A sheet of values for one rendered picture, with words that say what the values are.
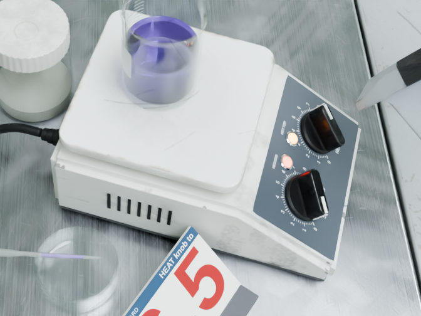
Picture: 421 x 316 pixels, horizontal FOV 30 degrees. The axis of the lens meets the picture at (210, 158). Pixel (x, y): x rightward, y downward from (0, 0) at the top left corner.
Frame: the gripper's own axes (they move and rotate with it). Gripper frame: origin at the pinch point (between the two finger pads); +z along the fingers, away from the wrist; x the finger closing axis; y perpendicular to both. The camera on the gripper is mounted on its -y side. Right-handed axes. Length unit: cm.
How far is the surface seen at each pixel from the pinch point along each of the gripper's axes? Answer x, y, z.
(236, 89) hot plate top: -5.4, -3.9, 7.2
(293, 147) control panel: -2.5, 1.2, 7.5
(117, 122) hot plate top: -12.9, -5.1, 10.5
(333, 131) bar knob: -0.1, 1.4, 5.7
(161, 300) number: -14.5, 6.3, 12.4
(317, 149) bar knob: -0.8, 2.0, 7.2
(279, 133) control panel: -3.2, -0.1, 7.5
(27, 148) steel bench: -13.2, -7.5, 21.8
